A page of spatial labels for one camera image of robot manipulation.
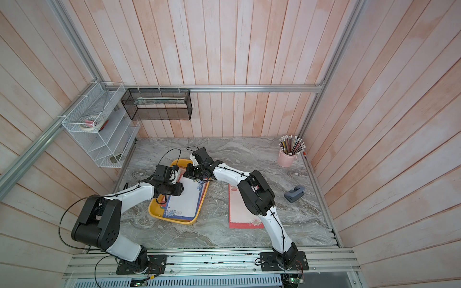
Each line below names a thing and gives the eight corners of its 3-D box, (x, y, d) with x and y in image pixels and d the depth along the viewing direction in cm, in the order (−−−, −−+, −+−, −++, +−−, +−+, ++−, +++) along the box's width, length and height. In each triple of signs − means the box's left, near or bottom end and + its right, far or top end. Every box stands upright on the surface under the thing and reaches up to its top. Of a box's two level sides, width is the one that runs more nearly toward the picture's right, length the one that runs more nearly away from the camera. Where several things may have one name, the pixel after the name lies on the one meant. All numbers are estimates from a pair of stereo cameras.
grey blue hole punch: (290, 203, 93) (293, 199, 89) (284, 196, 96) (286, 191, 92) (305, 194, 96) (308, 190, 92) (298, 187, 99) (301, 183, 95)
